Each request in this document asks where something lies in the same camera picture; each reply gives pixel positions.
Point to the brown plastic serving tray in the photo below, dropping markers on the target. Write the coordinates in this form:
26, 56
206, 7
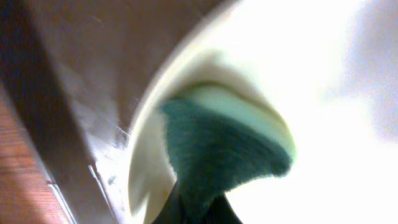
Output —
74, 73

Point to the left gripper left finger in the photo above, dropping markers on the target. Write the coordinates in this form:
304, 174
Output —
173, 211

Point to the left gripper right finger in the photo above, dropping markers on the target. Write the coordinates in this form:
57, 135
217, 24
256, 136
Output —
220, 212

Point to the green scrubbing sponge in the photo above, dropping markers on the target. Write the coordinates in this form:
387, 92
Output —
217, 140

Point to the white plate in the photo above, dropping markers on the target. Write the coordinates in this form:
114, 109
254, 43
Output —
328, 69

